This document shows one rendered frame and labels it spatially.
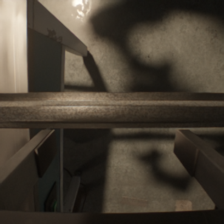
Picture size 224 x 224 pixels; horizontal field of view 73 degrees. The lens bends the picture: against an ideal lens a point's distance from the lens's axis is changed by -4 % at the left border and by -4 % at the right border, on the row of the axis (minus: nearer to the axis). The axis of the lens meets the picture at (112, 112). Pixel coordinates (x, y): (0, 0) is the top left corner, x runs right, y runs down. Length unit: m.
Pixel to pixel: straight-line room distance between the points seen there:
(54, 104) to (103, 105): 0.08
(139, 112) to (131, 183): 1.10
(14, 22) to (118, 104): 0.21
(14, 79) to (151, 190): 1.27
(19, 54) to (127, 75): 0.78
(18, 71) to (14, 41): 0.05
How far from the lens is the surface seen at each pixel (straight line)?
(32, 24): 0.33
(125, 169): 1.24
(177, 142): 0.17
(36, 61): 0.34
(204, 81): 1.18
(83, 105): 0.25
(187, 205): 1.58
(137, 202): 1.43
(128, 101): 0.27
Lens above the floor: 1.00
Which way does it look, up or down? 75 degrees down
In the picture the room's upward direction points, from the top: 179 degrees clockwise
